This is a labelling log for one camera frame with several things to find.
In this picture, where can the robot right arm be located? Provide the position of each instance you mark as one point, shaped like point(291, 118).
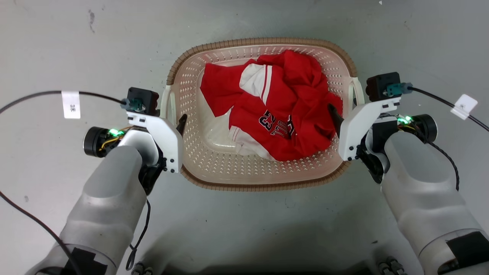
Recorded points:
point(424, 191)

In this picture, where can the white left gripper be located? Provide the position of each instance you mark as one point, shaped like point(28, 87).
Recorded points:
point(168, 141)

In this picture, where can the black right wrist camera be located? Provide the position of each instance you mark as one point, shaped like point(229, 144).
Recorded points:
point(378, 86)

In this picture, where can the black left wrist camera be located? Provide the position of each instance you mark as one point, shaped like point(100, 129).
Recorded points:
point(147, 97)

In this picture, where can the red and white jersey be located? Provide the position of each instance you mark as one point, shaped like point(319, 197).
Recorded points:
point(298, 114)

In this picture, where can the beige plastic laundry basket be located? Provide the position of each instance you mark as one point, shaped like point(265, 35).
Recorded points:
point(214, 160)

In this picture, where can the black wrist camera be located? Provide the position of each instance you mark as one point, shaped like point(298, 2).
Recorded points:
point(147, 97)
point(378, 86)

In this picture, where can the grey robot base part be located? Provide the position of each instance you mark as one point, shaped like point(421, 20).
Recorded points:
point(390, 266)
point(140, 269)

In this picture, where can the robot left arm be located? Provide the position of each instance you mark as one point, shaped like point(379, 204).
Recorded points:
point(110, 191)

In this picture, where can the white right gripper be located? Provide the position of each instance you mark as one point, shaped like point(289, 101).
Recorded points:
point(357, 126)

